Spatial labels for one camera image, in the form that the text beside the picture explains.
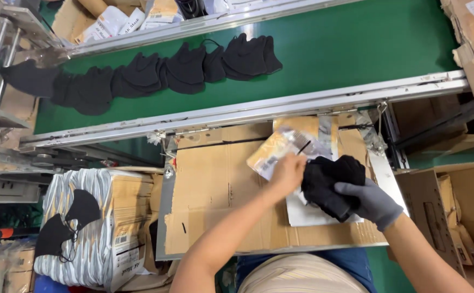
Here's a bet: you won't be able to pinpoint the person's left hand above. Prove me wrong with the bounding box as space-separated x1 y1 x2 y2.
267 154 308 200

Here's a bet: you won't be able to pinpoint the person's right hand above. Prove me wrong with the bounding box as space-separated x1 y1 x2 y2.
334 178 405 233

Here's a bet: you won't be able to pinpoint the stack of black face masks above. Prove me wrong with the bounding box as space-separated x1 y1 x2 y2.
301 155 366 223

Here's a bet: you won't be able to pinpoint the gold and clear mask pouch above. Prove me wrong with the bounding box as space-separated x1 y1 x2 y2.
247 126 336 182

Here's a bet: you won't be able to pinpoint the white flat packets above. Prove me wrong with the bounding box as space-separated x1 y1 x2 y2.
285 189 364 228

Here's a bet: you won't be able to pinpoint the brown cardboard sheet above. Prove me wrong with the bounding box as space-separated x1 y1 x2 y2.
164 113 389 256

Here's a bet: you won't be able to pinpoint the open cardboard box with pouches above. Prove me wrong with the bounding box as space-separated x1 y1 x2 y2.
387 160 474 293

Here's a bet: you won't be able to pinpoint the green conveyor belt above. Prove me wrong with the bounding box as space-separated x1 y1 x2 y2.
33 0 462 135

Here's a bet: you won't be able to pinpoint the metal work tray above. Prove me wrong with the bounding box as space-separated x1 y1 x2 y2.
155 111 411 261

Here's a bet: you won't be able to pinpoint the row of black masks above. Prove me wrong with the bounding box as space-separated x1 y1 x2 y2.
0 33 284 116

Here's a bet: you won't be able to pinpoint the pile of striped mask pouches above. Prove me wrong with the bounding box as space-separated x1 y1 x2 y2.
33 168 158 290

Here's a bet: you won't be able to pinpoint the black face mask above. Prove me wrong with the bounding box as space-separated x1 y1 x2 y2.
34 213 78 263
64 189 102 232

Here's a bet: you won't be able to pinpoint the cardboard box of white packets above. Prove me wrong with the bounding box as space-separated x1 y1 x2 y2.
51 0 189 45

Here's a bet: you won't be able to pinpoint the grey metal machine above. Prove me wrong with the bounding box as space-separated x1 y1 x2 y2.
0 0 72 205

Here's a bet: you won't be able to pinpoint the orange and black tool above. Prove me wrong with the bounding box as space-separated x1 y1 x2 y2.
0 226 40 246

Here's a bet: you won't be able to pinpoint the wide metal conveyor rail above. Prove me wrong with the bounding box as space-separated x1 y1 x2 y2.
19 69 472 149

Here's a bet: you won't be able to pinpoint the thin metal conveyor rail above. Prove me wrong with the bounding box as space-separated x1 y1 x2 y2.
65 0 361 58

